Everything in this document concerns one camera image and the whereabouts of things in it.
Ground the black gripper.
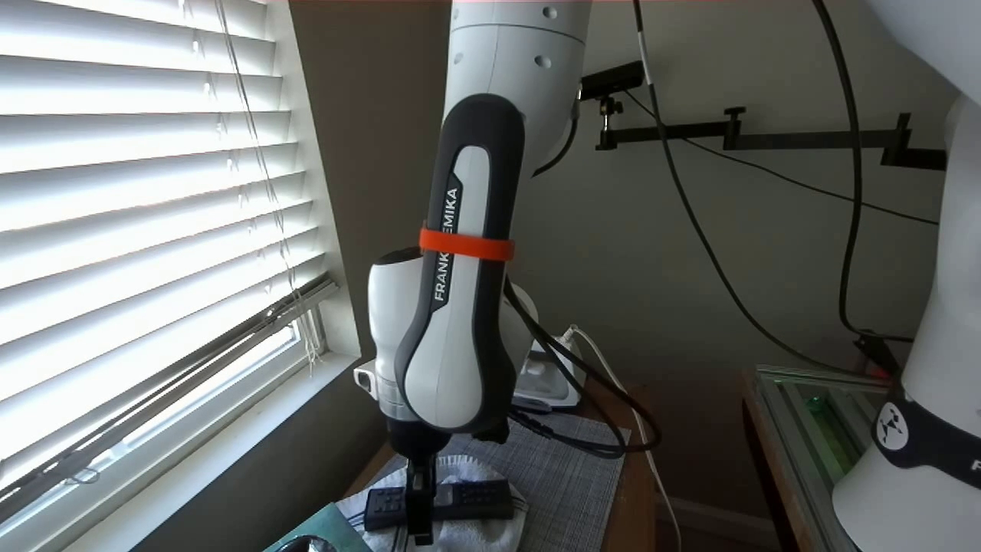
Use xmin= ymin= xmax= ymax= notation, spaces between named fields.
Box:
xmin=385 ymin=420 xmax=453 ymax=549

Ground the white towel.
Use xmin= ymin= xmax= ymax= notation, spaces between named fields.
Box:
xmin=334 ymin=455 xmax=531 ymax=552

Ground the teal tissue box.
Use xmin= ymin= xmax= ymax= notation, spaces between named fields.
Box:
xmin=261 ymin=499 xmax=377 ymax=552

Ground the white power adapter box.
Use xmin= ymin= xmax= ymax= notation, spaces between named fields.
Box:
xmin=509 ymin=323 xmax=617 ymax=414

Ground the grey grid placemat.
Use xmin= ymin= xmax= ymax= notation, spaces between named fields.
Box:
xmin=349 ymin=407 xmax=626 ymax=552

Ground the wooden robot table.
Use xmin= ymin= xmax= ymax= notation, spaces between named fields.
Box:
xmin=740 ymin=364 xmax=831 ymax=552

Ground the white window blind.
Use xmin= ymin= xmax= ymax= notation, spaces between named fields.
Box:
xmin=0 ymin=0 xmax=345 ymax=494

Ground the black mounting bar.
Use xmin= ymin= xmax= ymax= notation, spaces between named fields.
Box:
xmin=595 ymin=95 xmax=946 ymax=174

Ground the white iron cord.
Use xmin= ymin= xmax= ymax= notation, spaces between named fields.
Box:
xmin=569 ymin=325 xmax=687 ymax=552

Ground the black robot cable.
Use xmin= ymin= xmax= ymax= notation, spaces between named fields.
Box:
xmin=500 ymin=278 xmax=666 ymax=461

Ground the orange strap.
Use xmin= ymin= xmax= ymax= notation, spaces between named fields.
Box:
xmin=418 ymin=228 xmax=518 ymax=264

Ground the aluminium frame base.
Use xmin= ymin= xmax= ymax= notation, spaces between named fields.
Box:
xmin=759 ymin=364 xmax=912 ymax=552

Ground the thin black hanging cable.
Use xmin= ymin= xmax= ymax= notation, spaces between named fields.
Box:
xmin=629 ymin=0 xmax=871 ymax=377

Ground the black camera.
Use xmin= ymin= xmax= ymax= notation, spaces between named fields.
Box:
xmin=576 ymin=58 xmax=651 ymax=104

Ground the thick black hanging cable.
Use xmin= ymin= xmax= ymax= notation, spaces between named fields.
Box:
xmin=809 ymin=0 xmax=916 ymax=388

